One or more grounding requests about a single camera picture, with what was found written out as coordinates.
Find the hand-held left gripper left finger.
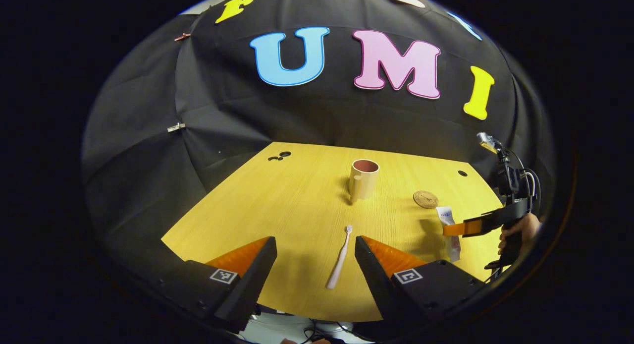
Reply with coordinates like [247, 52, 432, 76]
[158, 236, 278, 335]

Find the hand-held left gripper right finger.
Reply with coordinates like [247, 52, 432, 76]
[355, 235, 488, 336]

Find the white toothpaste tube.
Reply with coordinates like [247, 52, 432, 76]
[436, 206, 462, 263]

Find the white toothbrush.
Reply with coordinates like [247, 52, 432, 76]
[325, 225, 353, 289]

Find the round brown coaster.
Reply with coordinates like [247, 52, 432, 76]
[413, 190, 439, 209]

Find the beige cup with handle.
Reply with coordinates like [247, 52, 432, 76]
[349, 159, 380, 204]

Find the yellow wooden desktop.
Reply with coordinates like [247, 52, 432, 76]
[161, 142, 506, 323]

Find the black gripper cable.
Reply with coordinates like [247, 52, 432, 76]
[506, 147, 529, 187]

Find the tangle of floor cables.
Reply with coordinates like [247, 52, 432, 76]
[248, 309, 370, 344]

